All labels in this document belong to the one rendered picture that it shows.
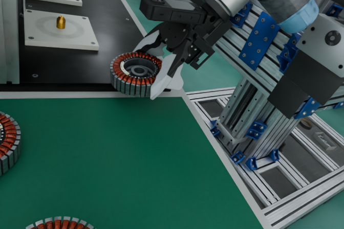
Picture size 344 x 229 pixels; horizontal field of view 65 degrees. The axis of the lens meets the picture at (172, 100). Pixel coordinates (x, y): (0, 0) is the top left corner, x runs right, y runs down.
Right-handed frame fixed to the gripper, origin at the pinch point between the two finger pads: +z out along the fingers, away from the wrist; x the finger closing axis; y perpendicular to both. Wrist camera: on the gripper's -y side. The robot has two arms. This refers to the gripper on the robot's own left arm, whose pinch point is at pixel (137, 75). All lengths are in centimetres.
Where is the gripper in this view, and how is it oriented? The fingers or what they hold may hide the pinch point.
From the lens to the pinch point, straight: 54.4
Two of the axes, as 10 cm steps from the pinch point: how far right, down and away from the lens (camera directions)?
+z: -6.9, 6.7, 2.7
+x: -3.8, -6.6, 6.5
